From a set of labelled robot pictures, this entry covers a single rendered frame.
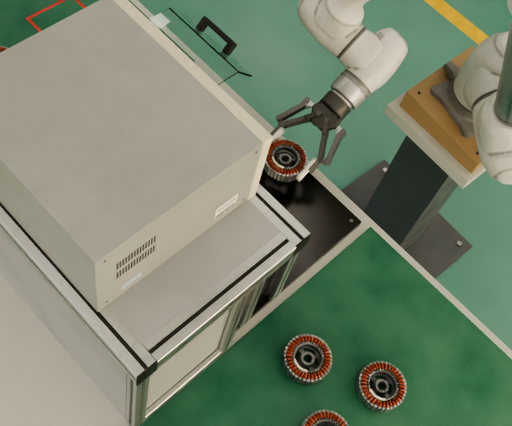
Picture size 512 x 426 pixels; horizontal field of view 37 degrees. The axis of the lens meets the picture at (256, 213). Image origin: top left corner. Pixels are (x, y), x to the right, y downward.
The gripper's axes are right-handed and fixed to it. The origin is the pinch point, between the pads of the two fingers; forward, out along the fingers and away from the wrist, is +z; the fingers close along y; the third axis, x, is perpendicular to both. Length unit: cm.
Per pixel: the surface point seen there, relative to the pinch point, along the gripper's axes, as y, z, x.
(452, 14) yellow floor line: 35, -106, -159
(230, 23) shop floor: 93, -31, -115
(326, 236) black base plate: -20.3, 7.2, -4.3
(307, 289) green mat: -26.7, 19.8, 0.7
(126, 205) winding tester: -6, 25, 70
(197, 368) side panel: -24, 48, 20
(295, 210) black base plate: -9.9, 7.8, -3.9
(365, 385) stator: -52, 26, 8
